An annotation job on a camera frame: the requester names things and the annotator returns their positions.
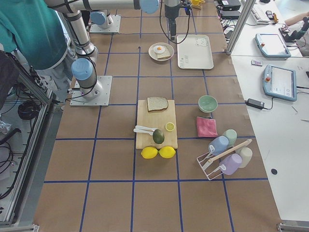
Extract aluminium frame post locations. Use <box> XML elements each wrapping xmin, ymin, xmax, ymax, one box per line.
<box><xmin>226</xmin><ymin>0</ymin><xmax>255</xmax><ymax>55</ymax></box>

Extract teach pendant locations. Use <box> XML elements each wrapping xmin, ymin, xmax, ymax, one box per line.
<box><xmin>262</xmin><ymin>64</ymin><xmax>297</xmax><ymax>102</ymax></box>
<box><xmin>255</xmin><ymin>33</ymin><xmax>291</xmax><ymax>58</ymax></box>

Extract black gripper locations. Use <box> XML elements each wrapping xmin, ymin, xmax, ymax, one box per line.
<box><xmin>168</xmin><ymin>18</ymin><xmax>177</xmax><ymax>40</ymax></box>

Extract white plastic fork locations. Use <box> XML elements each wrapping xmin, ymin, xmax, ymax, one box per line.
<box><xmin>133</xmin><ymin>128</ymin><xmax>154</xmax><ymax>135</ymax></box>

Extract cream bear tray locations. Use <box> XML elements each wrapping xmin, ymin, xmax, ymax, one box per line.
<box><xmin>177</xmin><ymin>35</ymin><xmax>214</xmax><ymax>70</ymax></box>

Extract green mug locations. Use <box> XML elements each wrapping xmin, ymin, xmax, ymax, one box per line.
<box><xmin>222</xmin><ymin>129</ymin><xmax>237</xmax><ymax>148</ymax></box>

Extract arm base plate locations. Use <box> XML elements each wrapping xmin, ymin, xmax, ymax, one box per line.
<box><xmin>90</xmin><ymin>15</ymin><xmax>121</xmax><ymax>34</ymax></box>
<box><xmin>70</xmin><ymin>75</ymin><xmax>112</xmax><ymax>107</ymax></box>

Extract pink cloth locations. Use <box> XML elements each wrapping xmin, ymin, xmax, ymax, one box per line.
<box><xmin>197</xmin><ymin>116</ymin><xmax>218</xmax><ymax>138</ymax></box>

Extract near teach pendant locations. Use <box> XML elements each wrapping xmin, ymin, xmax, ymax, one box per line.
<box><xmin>262</xmin><ymin>64</ymin><xmax>297</xmax><ymax>102</ymax></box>

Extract white wire mug rack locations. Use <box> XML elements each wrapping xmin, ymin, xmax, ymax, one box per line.
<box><xmin>197</xmin><ymin>139</ymin><xmax>252</xmax><ymax>180</ymax></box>

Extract left yellow lemon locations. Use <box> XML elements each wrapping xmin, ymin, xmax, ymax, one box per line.
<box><xmin>141</xmin><ymin>146</ymin><xmax>158</xmax><ymax>159</ymax></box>

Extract person in teal shirt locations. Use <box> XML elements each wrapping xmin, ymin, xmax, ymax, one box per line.
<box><xmin>0</xmin><ymin>0</ymin><xmax>74</xmax><ymax>102</ymax></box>

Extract bread slice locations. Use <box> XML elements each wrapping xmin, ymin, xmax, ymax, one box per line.
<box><xmin>147</xmin><ymin>97</ymin><xmax>169</xmax><ymax>112</ymax></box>
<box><xmin>156</xmin><ymin>46</ymin><xmax>171</xmax><ymax>59</ymax></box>

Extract green avocado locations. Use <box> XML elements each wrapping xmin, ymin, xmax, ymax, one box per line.
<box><xmin>152</xmin><ymin>129</ymin><xmax>165</xmax><ymax>144</ymax></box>

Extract right yellow lemon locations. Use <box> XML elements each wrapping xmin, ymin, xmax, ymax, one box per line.
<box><xmin>158</xmin><ymin>146</ymin><xmax>176</xmax><ymax>159</ymax></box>

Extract wooden dish rack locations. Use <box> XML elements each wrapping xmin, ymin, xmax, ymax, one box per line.
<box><xmin>191</xmin><ymin>0</ymin><xmax>205</xmax><ymax>9</ymax></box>

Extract blue mug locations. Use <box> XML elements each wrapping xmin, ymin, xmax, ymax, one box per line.
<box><xmin>208</xmin><ymin>136</ymin><xmax>229</xmax><ymax>156</ymax></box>

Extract green bowl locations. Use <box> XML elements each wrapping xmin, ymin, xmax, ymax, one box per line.
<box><xmin>198</xmin><ymin>95</ymin><xmax>218</xmax><ymax>113</ymax></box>

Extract far teach pendant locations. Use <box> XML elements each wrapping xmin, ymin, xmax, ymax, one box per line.
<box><xmin>255</xmin><ymin>33</ymin><xmax>291</xmax><ymax>58</ymax></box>

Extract wooden cutting board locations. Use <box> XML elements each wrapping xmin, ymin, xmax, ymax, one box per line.
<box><xmin>136</xmin><ymin>100</ymin><xmax>178</xmax><ymax>149</ymax></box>

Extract purple mug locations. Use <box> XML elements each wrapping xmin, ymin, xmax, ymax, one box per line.
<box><xmin>219</xmin><ymin>153</ymin><xmax>242</xmax><ymax>175</ymax></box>

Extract black power adapter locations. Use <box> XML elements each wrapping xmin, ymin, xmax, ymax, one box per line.
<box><xmin>245</xmin><ymin>98</ymin><xmax>265</xmax><ymax>110</ymax></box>

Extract cream mug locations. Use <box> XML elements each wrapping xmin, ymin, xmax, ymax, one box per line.
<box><xmin>236</xmin><ymin>147</ymin><xmax>253</xmax><ymax>168</ymax></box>

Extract white keyboard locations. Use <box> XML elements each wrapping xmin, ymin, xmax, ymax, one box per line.
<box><xmin>251</xmin><ymin>5</ymin><xmax>271</xmax><ymax>25</ymax></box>

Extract bread slice on plate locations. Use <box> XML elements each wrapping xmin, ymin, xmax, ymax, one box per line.
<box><xmin>156</xmin><ymin>46</ymin><xmax>171</xmax><ymax>59</ymax></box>

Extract fried egg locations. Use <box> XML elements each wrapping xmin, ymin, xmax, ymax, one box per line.
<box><xmin>153</xmin><ymin>45</ymin><xmax>166</xmax><ymax>54</ymax></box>

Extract yellow lemon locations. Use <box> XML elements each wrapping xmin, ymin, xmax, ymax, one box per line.
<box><xmin>158</xmin><ymin>146</ymin><xmax>176</xmax><ymax>159</ymax></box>
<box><xmin>141</xmin><ymin>146</ymin><xmax>158</xmax><ymax>159</ymax></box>

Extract cream round plate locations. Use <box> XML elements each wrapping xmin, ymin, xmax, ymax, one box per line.
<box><xmin>148</xmin><ymin>43</ymin><xmax>174</xmax><ymax>62</ymax></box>

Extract lemon half slice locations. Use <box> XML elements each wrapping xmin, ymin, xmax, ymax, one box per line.
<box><xmin>165</xmin><ymin>122</ymin><xmax>175</xmax><ymax>132</ymax></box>

